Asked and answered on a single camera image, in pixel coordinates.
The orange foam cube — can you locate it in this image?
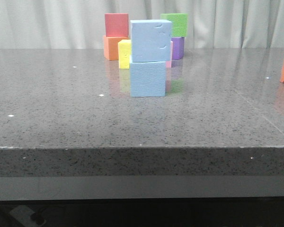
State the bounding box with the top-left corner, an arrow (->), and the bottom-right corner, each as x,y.
103,35 -> 129,61

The smooth light blue foam cube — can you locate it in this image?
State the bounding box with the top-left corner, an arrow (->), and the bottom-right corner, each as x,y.
130,57 -> 166,97

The red stacked foam cube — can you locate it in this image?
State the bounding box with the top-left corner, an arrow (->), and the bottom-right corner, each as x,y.
105,13 -> 129,37

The pink foam cube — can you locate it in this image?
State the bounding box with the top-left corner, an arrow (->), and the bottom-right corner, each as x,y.
166,41 -> 173,68

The yellow foam cube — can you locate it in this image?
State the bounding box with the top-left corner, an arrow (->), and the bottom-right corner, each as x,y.
118,39 -> 131,69

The textured light blue foam cube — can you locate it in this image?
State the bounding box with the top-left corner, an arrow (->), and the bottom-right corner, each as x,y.
130,19 -> 172,62

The white curtain backdrop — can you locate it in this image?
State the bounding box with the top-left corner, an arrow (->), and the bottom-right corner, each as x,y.
0,0 -> 284,49

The purple foam cube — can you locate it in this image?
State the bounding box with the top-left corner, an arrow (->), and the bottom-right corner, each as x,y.
171,37 -> 185,60

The green foam cube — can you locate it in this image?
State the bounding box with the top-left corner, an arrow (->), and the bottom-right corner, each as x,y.
160,13 -> 187,37

